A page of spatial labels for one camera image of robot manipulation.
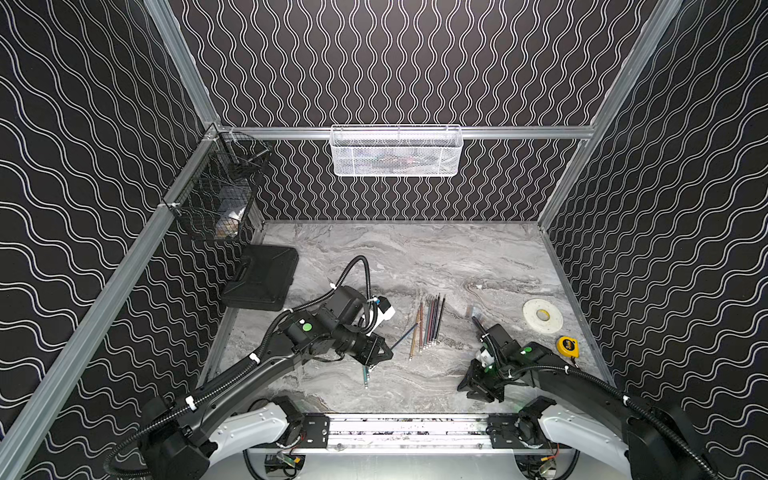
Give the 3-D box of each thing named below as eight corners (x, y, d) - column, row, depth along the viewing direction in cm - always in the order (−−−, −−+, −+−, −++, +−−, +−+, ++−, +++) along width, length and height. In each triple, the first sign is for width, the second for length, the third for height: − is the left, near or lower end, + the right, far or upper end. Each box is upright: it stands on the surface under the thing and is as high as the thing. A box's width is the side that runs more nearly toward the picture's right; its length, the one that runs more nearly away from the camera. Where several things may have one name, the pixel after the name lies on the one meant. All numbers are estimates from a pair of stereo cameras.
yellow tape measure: (556, 352, 89) (560, 349, 87) (556, 337, 92) (560, 333, 90) (573, 358, 88) (578, 355, 86) (573, 343, 91) (578, 339, 89)
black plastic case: (226, 312, 98) (217, 302, 93) (247, 257, 113) (240, 245, 107) (285, 312, 98) (279, 302, 93) (298, 257, 113) (294, 245, 107)
